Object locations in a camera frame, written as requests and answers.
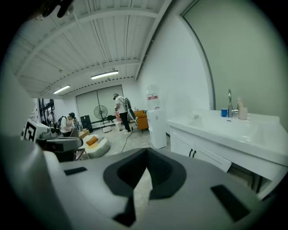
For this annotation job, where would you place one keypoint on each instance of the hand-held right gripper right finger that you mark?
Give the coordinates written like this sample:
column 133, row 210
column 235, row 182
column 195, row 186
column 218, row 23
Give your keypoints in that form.
column 198, row 202

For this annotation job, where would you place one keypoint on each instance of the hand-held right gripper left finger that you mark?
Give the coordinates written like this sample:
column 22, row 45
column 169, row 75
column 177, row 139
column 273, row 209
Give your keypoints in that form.
column 94, row 191

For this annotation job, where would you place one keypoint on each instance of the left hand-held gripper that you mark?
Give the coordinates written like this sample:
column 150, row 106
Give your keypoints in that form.
column 31, row 131

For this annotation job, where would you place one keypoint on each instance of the orange cushion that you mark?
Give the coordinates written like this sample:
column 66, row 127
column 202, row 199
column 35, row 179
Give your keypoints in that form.
column 92, row 140

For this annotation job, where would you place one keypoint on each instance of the black speaker box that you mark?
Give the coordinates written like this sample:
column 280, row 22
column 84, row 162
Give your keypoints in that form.
column 86, row 123

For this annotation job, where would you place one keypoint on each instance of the white bean bag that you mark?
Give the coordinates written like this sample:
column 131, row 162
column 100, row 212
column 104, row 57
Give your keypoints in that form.
column 99, row 149

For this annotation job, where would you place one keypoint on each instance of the black standing fan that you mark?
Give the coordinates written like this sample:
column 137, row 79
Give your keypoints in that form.
column 100, row 111

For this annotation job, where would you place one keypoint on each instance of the long ceiling light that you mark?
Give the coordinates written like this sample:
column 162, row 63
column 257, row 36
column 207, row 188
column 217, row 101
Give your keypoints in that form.
column 104, row 74
column 61, row 89

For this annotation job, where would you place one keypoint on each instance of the white sink cabinet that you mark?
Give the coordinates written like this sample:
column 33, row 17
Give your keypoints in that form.
column 225, row 139

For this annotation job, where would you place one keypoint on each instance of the orange sofa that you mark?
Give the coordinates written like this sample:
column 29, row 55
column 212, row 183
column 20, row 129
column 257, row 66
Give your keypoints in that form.
column 142, row 120

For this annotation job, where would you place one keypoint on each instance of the white water dispenser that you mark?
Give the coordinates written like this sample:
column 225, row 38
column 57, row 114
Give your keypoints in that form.
column 157, row 130

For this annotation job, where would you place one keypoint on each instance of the blue plastic cup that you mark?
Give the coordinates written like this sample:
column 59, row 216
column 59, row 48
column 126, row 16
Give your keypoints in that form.
column 224, row 112

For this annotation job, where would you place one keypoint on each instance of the clear water bottle red label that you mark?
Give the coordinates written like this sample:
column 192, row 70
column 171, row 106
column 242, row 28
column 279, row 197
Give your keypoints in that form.
column 153, row 96

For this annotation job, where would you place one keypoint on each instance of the chrome faucet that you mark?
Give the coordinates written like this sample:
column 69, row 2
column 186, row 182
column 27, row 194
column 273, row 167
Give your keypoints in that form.
column 230, row 105

